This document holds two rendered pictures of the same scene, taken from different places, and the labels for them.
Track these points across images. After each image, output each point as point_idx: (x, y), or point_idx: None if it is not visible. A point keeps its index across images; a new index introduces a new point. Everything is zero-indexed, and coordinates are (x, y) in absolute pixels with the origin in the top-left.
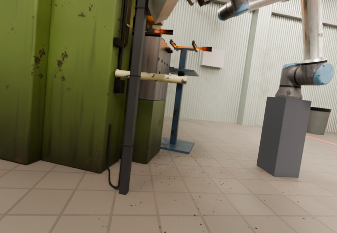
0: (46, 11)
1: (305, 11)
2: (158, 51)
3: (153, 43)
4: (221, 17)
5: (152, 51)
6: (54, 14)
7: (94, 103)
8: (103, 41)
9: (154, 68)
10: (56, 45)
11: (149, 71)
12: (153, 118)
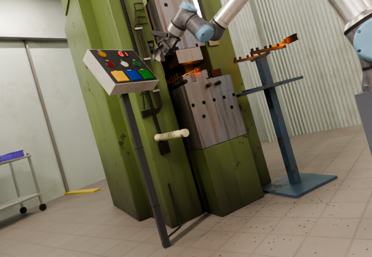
0: (115, 106)
1: None
2: (188, 99)
3: (183, 93)
4: (211, 40)
5: (185, 100)
6: (120, 105)
7: (151, 168)
8: (138, 117)
9: (192, 116)
10: (127, 127)
11: (190, 120)
12: (212, 166)
